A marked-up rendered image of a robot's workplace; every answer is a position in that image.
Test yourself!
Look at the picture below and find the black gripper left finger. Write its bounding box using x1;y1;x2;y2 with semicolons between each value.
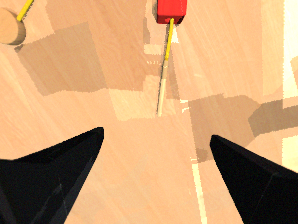
0;127;104;224

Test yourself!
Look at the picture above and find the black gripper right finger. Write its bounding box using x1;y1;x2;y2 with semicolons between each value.
210;135;298;224

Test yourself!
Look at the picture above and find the round wooden button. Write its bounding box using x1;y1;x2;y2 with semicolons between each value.
0;7;26;46

